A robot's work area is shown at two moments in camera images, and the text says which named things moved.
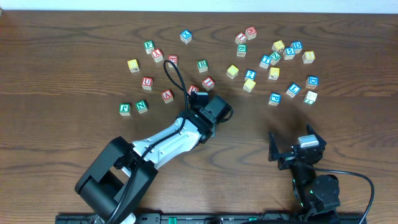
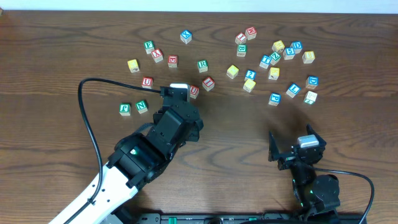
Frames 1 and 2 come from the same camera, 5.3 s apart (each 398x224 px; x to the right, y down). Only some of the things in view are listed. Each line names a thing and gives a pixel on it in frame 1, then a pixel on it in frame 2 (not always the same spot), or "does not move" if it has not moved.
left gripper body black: [201, 98] -> [175, 102]
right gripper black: [294, 154] does not move
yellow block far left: [134, 66] does not move
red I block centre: [208, 83] does not move
